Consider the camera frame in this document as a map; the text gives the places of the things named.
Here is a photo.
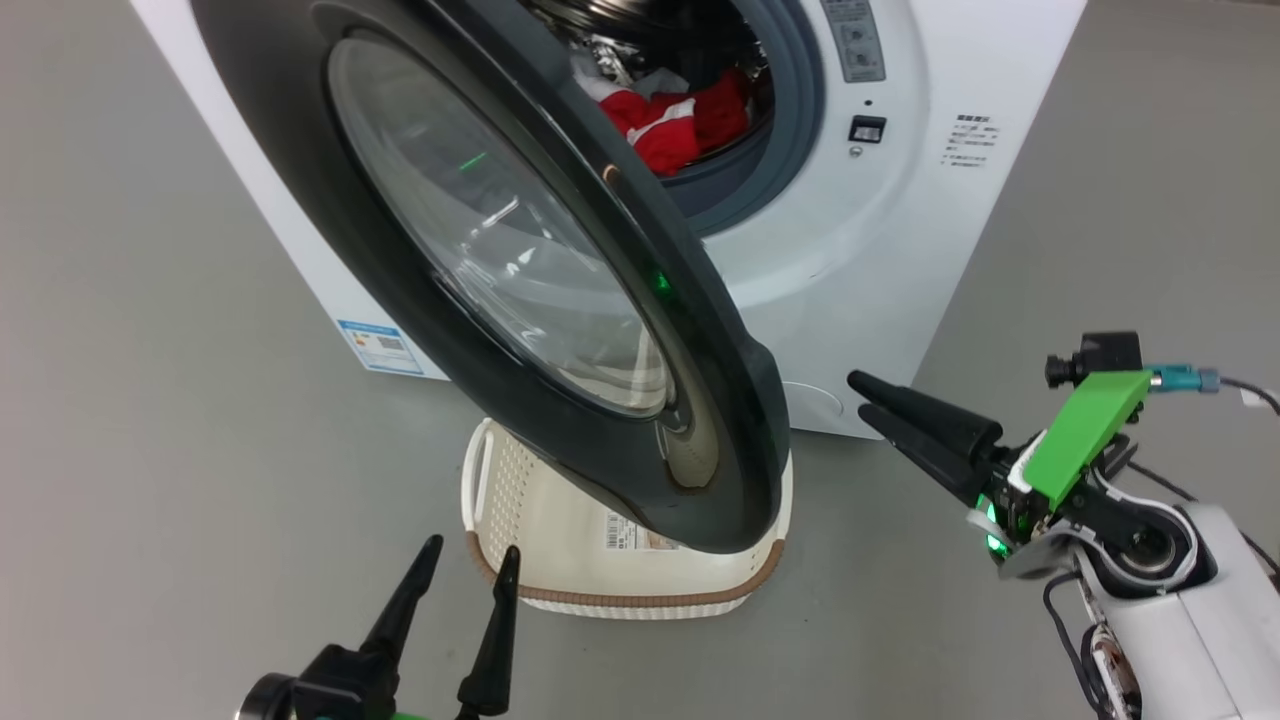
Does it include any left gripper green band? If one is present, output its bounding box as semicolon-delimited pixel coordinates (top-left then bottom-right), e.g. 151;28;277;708
292;534;522;720

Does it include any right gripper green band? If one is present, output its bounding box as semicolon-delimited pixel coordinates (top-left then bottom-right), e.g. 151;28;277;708
848;370;1154;567

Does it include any dark round glass washer door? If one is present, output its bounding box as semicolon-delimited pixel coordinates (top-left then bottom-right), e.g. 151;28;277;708
190;0;793;554

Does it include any cream perforated basket brown rim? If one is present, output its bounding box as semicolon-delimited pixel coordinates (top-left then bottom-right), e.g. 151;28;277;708
461;418;794;621

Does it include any white front-load washing machine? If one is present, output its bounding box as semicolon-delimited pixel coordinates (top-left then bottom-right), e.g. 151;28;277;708
130;0;1088;439

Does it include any printed barcode basket label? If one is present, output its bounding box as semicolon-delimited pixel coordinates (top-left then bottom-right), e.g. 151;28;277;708
604;512;681;552

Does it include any grey rubber door gasket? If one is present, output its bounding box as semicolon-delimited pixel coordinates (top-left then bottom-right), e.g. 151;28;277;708
665;0;827;239

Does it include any round white filter cover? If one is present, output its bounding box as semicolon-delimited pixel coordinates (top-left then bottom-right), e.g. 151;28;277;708
783;381;846;433

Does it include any blue energy label sticker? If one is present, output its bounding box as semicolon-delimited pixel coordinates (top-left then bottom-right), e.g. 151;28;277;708
337;319;425;376

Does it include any black printed text sticker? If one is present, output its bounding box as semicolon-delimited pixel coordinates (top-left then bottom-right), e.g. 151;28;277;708
940;113;1003;169

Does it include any grey warning label plate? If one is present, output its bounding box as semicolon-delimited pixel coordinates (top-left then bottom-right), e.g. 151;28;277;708
820;0;887;84

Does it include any teal connector right camera cable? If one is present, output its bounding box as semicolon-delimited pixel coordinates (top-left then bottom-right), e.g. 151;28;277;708
1148;365;1280;416

